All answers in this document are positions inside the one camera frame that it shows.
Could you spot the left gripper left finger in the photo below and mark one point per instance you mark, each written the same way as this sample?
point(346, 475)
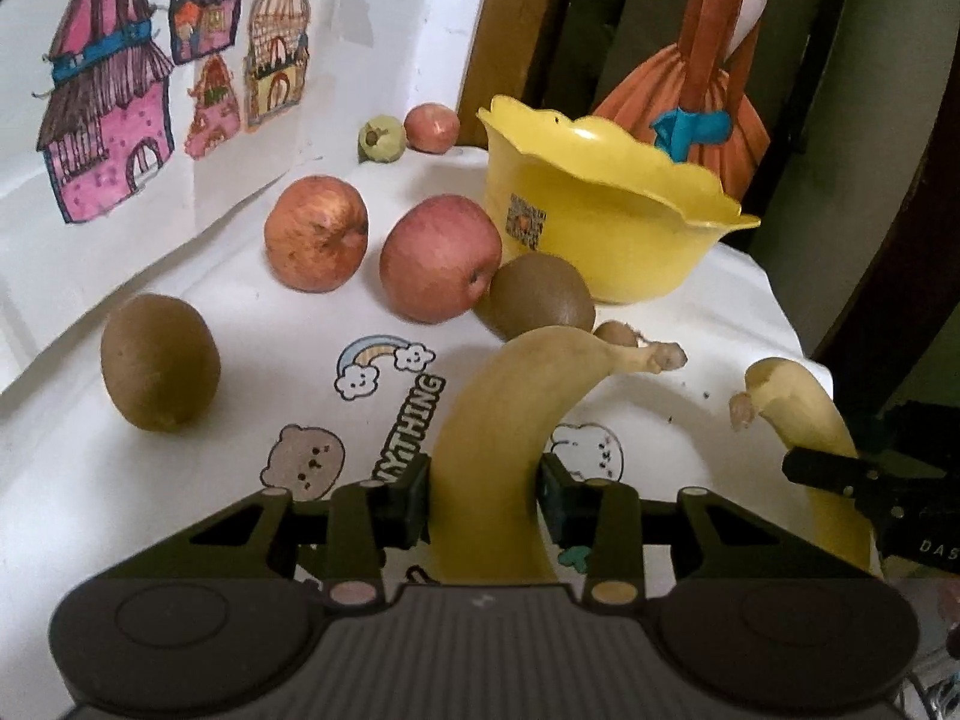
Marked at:
point(219, 614)

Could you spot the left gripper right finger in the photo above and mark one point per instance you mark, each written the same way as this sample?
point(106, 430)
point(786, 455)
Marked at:
point(742, 609)

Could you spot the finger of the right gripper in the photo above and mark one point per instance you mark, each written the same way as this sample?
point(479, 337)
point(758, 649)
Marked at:
point(836, 474)

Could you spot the yellow banana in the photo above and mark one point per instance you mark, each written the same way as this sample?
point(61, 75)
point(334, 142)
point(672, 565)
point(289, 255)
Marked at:
point(789, 397)
point(483, 527)

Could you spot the brown kiwi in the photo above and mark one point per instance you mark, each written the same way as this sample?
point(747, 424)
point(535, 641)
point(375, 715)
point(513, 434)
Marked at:
point(160, 363)
point(539, 290)

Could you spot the person's right hand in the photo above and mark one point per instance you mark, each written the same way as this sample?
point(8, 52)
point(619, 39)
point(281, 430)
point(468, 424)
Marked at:
point(935, 602)

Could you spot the yellow plastic bowl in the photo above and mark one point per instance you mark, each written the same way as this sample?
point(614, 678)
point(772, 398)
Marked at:
point(633, 222)

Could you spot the girl in orange dress poster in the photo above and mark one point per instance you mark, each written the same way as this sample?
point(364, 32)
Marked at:
point(689, 98)

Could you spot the houses drawing paper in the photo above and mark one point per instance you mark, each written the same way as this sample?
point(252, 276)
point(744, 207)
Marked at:
point(129, 126)

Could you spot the small red apple back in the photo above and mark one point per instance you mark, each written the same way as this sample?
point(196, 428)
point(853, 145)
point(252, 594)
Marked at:
point(432, 128)

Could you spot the brown wooden door frame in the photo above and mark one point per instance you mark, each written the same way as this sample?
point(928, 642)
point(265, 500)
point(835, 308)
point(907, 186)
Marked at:
point(503, 53)

